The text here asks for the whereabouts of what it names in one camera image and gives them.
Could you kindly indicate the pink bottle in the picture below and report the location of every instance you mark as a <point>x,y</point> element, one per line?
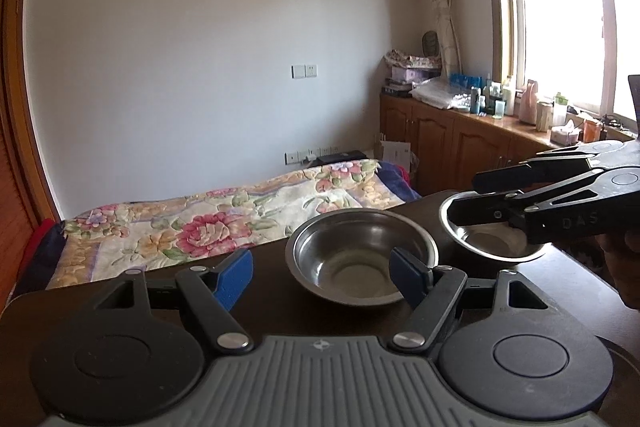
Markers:
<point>528,104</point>

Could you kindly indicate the group of toiletry bottles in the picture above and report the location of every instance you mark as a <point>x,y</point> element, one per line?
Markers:
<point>495,99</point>

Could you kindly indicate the floral fabric bag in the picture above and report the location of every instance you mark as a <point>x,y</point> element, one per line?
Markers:
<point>410,58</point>

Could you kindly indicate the row of blue bottles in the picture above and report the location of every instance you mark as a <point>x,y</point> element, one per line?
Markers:
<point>465,80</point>

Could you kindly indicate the white wall switch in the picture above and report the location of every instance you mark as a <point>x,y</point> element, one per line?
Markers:
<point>304,71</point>

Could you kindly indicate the white wall outlet strip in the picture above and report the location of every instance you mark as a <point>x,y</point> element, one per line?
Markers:
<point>297,156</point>

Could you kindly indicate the window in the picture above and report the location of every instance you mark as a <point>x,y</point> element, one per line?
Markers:
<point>565,17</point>

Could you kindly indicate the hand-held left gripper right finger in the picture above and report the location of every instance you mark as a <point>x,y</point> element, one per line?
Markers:
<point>405,274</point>

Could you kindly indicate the dark flat box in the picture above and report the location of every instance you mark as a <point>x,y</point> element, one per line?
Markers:
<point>397,88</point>

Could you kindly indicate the orange jar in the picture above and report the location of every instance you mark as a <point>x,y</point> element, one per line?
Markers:
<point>591,132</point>

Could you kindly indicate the dark round fan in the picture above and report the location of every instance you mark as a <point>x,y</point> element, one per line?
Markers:
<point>431,43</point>

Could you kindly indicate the wooden wardrobe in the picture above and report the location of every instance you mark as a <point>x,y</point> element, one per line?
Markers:
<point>20,132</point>

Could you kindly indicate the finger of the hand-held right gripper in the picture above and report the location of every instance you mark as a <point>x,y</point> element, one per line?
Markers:
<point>480,212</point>
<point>500,179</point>

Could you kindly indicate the white cardboard box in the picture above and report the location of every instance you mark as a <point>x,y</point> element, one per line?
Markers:
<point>395,154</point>

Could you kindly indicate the dark navy cloth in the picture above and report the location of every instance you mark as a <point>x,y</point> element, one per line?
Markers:
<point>47,257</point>

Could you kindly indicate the stainless steel bowl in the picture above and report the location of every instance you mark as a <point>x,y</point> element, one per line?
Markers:
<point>350,247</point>
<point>492,239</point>

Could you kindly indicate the blue purple cloth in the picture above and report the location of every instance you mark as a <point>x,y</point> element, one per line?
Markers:
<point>400,182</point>

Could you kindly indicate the red cloth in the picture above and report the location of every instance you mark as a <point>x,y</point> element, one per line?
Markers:
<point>37,239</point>

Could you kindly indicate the black device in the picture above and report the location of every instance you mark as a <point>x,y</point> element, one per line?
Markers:
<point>345,157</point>

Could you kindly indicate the floral blanket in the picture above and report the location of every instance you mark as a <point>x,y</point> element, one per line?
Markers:
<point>200,217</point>

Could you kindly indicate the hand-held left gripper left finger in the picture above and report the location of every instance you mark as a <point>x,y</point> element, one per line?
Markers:
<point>235,279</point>

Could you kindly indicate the green capped bottle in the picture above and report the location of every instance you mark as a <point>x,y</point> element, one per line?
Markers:
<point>560,109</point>

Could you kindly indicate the wooden cabinet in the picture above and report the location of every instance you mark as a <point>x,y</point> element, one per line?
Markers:
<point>440,142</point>

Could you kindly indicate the tissue pack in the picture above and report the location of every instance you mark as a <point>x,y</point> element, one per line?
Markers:
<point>565,133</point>

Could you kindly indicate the white plastic bag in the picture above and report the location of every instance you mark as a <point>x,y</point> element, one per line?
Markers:
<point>437,94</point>

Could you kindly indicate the person's right hand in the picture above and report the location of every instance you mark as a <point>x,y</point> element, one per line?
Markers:
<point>625,267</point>

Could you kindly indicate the purple box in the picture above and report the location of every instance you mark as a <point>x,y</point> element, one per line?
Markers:
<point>415,74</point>

